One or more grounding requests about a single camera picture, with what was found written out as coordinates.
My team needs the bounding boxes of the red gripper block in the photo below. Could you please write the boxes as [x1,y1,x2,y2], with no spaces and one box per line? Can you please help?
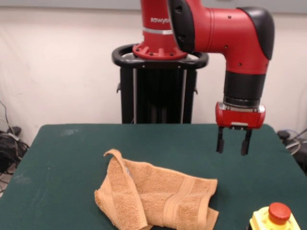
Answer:
[215,102,266,156]

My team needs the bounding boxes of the yellow emergency stop button box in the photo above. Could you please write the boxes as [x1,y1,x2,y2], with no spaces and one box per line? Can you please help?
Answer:
[248,202,301,230]

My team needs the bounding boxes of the tan terry towel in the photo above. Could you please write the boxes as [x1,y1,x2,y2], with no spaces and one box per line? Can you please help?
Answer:
[94,149,219,230]

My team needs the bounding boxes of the dark green table cloth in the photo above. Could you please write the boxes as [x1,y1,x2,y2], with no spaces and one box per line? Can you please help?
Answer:
[0,123,307,230]

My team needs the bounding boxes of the tangled black floor cables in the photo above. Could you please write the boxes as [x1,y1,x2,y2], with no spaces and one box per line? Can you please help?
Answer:
[0,100,31,192]
[285,128,307,175]

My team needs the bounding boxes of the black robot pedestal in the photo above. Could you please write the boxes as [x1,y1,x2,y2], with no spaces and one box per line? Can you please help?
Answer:
[111,44,209,125]

